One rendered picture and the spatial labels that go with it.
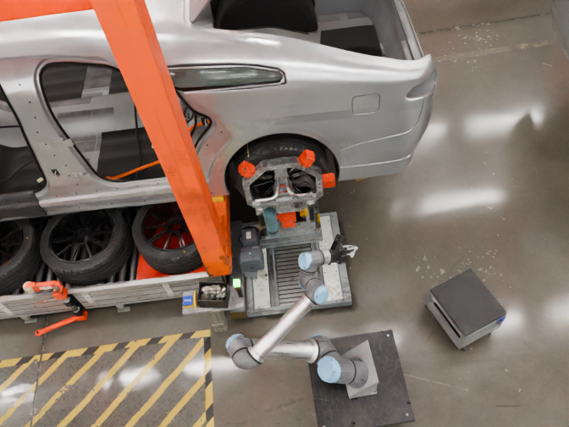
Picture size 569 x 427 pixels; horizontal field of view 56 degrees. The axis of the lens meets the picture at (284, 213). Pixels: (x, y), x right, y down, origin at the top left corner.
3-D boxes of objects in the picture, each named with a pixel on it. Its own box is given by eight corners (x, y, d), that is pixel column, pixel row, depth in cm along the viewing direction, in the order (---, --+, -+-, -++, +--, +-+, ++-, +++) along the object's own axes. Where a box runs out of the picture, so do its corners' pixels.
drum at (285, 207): (293, 187, 378) (292, 175, 367) (296, 212, 366) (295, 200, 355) (273, 190, 379) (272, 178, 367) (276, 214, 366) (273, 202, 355)
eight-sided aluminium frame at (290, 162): (323, 201, 394) (320, 152, 350) (323, 208, 390) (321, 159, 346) (250, 210, 396) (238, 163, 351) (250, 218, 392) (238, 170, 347)
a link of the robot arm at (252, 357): (235, 375, 288) (323, 286, 284) (228, 359, 297) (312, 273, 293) (249, 382, 295) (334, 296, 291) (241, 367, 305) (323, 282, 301)
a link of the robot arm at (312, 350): (334, 369, 339) (228, 368, 299) (321, 351, 352) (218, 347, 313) (343, 350, 334) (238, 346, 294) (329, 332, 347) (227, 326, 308)
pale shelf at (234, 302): (243, 286, 378) (243, 284, 375) (245, 308, 368) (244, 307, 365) (184, 293, 379) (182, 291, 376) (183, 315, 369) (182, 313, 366)
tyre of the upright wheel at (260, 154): (289, 194, 425) (344, 145, 384) (291, 218, 412) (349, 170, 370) (217, 166, 391) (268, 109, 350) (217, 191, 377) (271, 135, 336)
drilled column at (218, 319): (227, 318, 410) (216, 294, 376) (227, 330, 405) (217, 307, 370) (214, 320, 411) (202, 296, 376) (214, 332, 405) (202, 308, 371)
